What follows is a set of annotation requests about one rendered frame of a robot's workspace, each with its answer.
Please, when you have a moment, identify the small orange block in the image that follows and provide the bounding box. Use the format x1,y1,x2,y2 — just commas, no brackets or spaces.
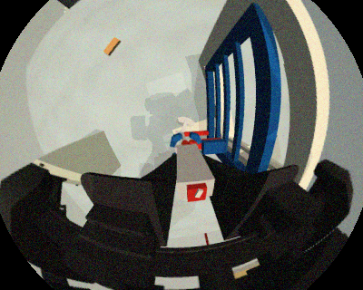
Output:
103,38,120,55

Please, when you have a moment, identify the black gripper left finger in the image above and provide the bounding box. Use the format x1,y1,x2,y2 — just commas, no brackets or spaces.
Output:
80,155,177,247

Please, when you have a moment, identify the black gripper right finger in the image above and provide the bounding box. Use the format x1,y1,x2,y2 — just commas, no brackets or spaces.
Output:
203,155,299,240

